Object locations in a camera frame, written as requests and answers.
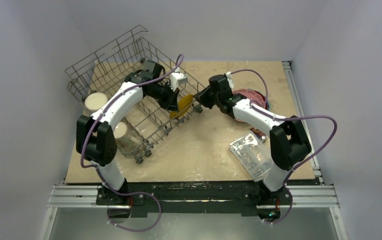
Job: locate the clear plastic screw box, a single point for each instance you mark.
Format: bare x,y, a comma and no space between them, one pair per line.
253,155

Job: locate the pink dotted plate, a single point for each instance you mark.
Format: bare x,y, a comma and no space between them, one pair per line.
251,96

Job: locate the blue plate under stack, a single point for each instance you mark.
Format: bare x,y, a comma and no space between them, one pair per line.
267,102

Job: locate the brown copper tool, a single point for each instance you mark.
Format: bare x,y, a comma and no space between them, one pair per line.
259,134

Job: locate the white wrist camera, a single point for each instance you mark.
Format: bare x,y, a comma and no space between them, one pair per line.
228,76
177,78

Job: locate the grey wire dish rack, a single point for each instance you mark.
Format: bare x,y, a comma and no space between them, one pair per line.
104,70

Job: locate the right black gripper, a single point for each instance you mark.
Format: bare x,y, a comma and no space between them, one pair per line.
205,96

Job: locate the aluminium rail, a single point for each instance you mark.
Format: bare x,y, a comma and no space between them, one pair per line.
335,210

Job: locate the black base frame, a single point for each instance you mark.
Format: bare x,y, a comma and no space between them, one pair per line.
244,197

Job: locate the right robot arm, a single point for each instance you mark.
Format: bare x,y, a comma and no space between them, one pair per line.
289,143

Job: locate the yellow black saucer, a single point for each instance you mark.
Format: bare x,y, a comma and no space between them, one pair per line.
183,106

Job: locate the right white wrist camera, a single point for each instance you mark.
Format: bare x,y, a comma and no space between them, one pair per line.
228,76

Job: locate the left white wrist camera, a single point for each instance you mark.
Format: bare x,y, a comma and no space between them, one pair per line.
177,78

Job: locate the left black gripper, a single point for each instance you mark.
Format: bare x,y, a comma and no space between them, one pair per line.
170,103

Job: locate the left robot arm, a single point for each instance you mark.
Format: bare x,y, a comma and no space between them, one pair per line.
95,141

